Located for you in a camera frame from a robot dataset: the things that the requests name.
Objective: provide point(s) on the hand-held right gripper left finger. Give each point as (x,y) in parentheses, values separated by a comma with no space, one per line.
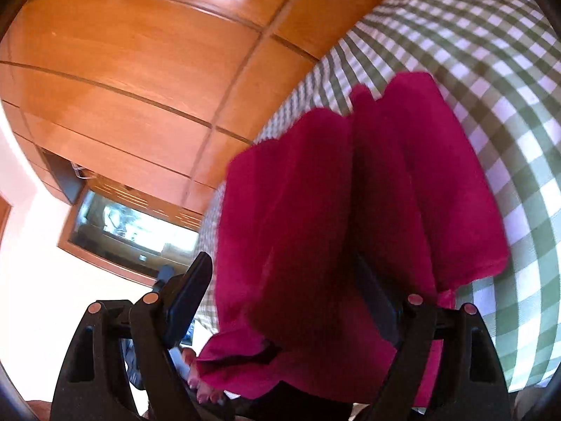
(189,291)

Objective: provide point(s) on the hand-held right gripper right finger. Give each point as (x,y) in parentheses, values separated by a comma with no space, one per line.
(372,296)

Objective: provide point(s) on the magenta small garment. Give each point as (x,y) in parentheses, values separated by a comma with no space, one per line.
(307,206)

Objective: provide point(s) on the person's left hand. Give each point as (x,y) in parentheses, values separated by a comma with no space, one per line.
(204,388)

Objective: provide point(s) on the wooden framed glass panel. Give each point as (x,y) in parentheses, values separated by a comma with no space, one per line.
(131,228)

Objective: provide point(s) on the wooden wardrobe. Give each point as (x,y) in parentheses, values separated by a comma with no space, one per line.
(131,74)

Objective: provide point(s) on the green white checked bedsheet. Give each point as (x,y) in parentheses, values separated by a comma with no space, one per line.
(504,96)

